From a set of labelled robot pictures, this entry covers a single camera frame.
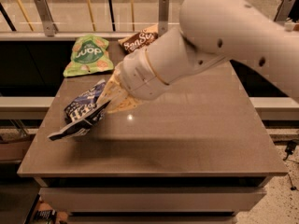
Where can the middle metal railing post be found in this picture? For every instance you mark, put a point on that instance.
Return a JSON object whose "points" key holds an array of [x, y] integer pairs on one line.
{"points": [[163, 16]]}

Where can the green chip bag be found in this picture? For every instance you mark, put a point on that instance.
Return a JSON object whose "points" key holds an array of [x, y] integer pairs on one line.
{"points": [[89, 56]]}

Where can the metal horizontal rail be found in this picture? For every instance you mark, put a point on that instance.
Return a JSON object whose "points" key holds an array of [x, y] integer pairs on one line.
{"points": [[36, 36]]}

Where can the right metal railing post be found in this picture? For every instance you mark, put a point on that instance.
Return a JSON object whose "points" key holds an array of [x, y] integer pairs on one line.
{"points": [[284, 9]]}

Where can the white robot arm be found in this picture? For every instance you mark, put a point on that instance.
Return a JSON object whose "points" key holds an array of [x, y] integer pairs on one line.
{"points": [[210, 32]]}

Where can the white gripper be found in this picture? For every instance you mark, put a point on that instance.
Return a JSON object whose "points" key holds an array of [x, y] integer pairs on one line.
{"points": [[136, 74]]}

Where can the metal railing post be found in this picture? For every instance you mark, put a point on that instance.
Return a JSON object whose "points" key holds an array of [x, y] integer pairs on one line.
{"points": [[163, 16], [284, 9], [49, 26]]}

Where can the brown chip bag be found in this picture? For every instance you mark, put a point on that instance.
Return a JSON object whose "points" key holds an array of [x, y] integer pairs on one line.
{"points": [[139, 40]]}

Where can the blue chip bag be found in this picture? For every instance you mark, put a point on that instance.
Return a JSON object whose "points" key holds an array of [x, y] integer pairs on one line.
{"points": [[82, 113]]}

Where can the left metal railing post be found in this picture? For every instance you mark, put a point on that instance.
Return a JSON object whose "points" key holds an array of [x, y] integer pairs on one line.
{"points": [[49, 26]]}

